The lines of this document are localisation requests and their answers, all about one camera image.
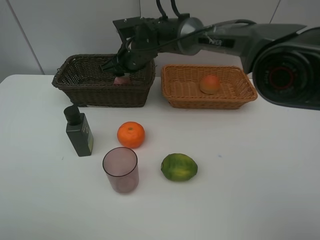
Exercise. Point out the dark brown wicker basket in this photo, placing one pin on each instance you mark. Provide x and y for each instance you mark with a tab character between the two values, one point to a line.
83	81

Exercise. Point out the dark green pump bottle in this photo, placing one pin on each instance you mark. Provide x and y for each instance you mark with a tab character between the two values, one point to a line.
78	131

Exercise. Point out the green lime fruit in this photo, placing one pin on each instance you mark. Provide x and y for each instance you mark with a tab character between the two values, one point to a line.
178	167

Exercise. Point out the translucent purple plastic cup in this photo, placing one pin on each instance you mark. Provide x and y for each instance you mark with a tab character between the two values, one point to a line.
121	167

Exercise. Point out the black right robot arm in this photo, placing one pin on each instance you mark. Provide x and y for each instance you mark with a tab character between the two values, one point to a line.
283	59

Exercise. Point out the pink squeeze bottle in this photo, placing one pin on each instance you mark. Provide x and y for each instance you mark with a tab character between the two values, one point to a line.
122	80

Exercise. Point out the red-orange peach fruit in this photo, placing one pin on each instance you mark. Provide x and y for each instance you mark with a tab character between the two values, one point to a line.
210	84

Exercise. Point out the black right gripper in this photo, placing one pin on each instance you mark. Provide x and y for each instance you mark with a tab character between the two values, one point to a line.
128	60

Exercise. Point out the tan wicker basket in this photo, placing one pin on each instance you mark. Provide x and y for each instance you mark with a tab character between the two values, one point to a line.
190	86

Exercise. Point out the orange mandarin fruit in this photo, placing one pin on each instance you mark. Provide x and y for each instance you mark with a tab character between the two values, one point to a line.
131	134

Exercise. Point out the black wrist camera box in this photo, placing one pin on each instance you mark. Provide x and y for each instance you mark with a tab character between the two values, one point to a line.
126	27

